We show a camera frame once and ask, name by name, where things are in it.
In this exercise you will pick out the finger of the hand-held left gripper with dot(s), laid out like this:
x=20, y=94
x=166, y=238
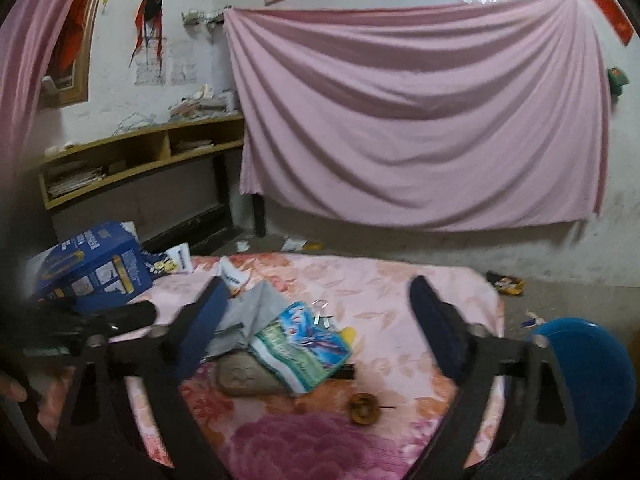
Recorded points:
x=132, y=315

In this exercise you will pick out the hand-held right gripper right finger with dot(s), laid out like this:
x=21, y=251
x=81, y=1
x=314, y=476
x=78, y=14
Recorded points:
x=437, y=322

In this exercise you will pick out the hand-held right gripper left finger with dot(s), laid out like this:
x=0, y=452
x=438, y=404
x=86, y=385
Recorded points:
x=202, y=330

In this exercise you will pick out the blue plastic basin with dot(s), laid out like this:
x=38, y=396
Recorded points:
x=595, y=370

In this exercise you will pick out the person's left hand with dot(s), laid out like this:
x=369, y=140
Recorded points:
x=11, y=388

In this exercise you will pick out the grey cloth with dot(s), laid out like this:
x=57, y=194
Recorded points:
x=255, y=310

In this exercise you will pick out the floral blanket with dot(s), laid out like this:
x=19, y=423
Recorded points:
x=380, y=300

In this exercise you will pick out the white paper packet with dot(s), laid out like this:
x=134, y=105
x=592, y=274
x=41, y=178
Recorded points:
x=232, y=276

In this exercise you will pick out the blue cardboard box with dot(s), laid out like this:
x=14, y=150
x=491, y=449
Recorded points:
x=95, y=265

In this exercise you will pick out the beige pouch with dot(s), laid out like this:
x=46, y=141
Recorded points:
x=245, y=377

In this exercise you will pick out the white cartoon packet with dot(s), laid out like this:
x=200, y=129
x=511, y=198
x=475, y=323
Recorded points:
x=172, y=260

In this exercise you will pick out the black yellow snack bag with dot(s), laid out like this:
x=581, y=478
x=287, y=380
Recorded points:
x=506, y=284

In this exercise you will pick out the yellow eraser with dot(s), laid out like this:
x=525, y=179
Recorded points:
x=347, y=334

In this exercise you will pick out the white paper scrap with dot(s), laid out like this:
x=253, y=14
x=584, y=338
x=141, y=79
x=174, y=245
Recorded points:
x=242, y=246
x=293, y=244

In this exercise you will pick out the small blue white wrapper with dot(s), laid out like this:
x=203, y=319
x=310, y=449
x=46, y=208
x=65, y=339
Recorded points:
x=531, y=321

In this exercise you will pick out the brown fruit core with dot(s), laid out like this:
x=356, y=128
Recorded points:
x=362, y=408

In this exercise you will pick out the black binder clip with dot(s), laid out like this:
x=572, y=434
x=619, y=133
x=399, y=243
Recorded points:
x=321, y=316

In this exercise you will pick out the dark desk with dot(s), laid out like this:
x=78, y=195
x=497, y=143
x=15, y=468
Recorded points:
x=200, y=210

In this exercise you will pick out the yellow paper scrap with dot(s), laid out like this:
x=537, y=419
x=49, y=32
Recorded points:
x=312, y=247

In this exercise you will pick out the pile of books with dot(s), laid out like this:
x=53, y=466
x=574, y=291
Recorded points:
x=75, y=177

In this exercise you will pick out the wooden shelf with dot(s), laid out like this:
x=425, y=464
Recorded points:
x=150, y=157

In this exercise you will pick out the stack of papers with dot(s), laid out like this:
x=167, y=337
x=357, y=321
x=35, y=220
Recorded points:
x=200, y=105

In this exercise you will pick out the pink curtain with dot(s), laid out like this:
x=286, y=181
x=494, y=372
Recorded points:
x=22, y=60

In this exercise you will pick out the red black tassel decoration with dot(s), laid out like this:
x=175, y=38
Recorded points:
x=149, y=20

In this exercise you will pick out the green hat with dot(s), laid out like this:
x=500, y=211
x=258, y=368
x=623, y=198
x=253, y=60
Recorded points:
x=617, y=80

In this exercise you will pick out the pink sheet on wall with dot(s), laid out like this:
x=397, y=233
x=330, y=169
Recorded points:
x=400, y=110

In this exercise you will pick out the wooden frame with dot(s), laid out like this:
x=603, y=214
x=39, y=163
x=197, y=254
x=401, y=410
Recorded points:
x=80, y=82

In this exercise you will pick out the red wall poster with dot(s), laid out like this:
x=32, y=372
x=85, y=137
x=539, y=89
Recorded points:
x=612, y=15

